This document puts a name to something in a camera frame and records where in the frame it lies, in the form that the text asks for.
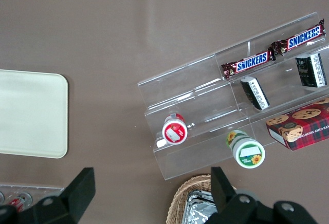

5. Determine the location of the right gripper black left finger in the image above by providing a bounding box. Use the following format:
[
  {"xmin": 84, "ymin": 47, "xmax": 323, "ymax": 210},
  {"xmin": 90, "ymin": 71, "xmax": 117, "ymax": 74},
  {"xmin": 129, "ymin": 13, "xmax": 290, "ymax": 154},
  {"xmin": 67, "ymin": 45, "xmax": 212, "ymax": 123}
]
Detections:
[{"xmin": 34, "ymin": 167, "xmax": 97, "ymax": 222}]

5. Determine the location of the clear acrylic bottle rack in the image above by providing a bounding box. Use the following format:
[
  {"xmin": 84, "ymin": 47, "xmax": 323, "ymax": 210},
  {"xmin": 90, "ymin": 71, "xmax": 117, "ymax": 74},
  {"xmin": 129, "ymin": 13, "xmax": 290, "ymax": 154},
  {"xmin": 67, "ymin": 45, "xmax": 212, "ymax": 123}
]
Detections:
[{"xmin": 0, "ymin": 183, "xmax": 65, "ymax": 211}]

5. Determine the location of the red plaid cookie box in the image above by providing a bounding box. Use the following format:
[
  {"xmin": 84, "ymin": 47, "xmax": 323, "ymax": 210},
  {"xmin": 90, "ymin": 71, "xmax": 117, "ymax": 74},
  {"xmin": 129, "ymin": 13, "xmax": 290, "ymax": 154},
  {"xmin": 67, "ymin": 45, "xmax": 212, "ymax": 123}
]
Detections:
[{"xmin": 265, "ymin": 98, "xmax": 329, "ymax": 152}]

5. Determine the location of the small black white box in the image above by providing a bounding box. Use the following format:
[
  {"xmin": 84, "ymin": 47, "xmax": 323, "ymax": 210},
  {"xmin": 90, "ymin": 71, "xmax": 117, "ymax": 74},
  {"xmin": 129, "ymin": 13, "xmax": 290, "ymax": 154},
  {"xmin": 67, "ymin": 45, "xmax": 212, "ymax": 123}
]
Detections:
[
  {"xmin": 240, "ymin": 76, "xmax": 270, "ymax": 111},
  {"xmin": 295, "ymin": 52, "xmax": 328, "ymax": 88}
]

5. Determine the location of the red lid yogurt cup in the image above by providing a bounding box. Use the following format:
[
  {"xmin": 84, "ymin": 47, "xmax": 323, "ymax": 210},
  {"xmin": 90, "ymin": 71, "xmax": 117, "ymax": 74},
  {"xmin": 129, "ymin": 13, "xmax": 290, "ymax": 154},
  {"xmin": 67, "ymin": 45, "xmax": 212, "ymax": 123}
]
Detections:
[{"xmin": 161, "ymin": 113, "xmax": 190, "ymax": 145}]

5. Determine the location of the brown snickers bar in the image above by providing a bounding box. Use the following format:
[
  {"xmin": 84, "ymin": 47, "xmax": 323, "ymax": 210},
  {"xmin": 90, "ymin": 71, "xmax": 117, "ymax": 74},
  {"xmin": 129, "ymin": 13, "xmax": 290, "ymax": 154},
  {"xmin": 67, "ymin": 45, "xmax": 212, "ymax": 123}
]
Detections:
[
  {"xmin": 270, "ymin": 18, "xmax": 326, "ymax": 57},
  {"xmin": 221, "ymin": 50, "xmax": 277, "ymax": 80}
]

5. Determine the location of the red cola bottle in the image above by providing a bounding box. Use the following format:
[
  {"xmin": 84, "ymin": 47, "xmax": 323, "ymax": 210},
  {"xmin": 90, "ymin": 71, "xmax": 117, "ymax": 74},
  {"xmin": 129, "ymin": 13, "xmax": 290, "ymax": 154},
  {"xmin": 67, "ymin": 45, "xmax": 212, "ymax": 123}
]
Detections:
[{"xmin": 10, "ymin": 192, "xmax": 33, "ymax": 211}]

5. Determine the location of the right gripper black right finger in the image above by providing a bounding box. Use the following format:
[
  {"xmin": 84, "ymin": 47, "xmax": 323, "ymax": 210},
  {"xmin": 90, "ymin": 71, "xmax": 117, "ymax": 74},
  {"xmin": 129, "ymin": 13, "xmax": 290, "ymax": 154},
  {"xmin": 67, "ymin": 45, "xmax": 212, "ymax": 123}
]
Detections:
[{"xmin": 210, "ymin": 166, "xmax": 259, "ymax": 216}]

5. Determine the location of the oval tan wicker basket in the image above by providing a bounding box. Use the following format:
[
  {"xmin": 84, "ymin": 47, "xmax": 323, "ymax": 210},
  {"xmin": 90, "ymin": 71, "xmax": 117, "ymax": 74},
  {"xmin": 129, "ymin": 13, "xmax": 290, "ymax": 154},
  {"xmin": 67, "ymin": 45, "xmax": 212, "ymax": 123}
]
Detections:
[{"xmin": 166, "ymin": 174, "xmax": 220, "ymax": 224}]

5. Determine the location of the beige plastic tray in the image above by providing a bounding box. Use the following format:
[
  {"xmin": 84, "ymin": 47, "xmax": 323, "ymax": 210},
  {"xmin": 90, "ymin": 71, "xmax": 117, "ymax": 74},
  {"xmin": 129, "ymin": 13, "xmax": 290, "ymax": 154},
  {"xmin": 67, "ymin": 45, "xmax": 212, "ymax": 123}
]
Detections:
[{"xmin": 0, "ymin": 69, "xmax": 69, "ymax": 159}]

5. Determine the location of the clear acrylic step display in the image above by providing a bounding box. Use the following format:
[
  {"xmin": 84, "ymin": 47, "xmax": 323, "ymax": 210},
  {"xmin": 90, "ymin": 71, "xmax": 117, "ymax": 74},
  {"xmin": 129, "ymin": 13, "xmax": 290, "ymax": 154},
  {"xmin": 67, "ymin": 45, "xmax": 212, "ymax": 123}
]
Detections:
[{"xmin": 137, "ymin": 12, "xmax": 329, "ymax": 181}]

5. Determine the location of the green lid yogurt cup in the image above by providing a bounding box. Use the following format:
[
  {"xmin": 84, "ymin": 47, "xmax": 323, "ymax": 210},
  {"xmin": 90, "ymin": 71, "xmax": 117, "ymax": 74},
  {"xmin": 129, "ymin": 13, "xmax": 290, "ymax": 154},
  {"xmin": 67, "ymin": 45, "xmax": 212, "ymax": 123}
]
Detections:
[{"xmin": 226, "ymin": 129, "xmax": 266, "ymax": 170}]

